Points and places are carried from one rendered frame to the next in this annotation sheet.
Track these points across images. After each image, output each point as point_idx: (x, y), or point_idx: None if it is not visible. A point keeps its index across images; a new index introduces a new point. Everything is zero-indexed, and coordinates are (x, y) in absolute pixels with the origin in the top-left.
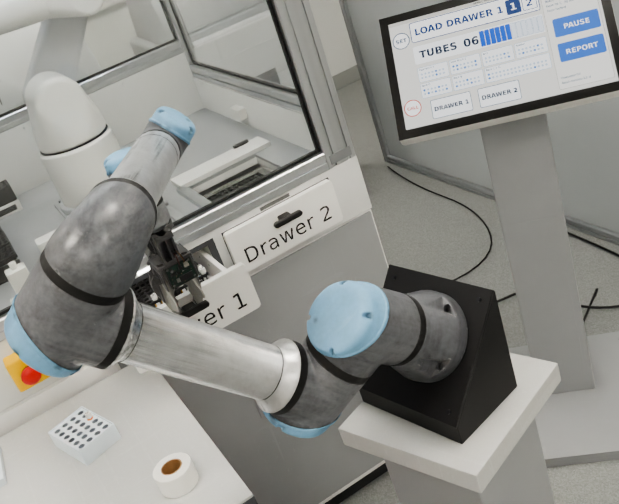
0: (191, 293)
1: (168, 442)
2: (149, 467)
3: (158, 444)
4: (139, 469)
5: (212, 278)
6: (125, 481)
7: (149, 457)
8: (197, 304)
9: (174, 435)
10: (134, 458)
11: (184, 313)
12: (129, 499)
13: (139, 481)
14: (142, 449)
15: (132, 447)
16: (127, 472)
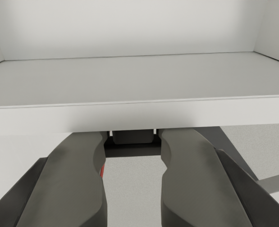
0: (161, 158)
1: (42, 156)
2: (20, 171)
3: (30, 152)
4: (9, 168)
5: (270, 110)
6: None
7: (20, 161)
8: (155, 149)
9: (50, 151)
10: (1, 152)
11: (110, 157)
12: (1, 190)
13: (10, 179)
14: (11, 147)
15: None
16: None
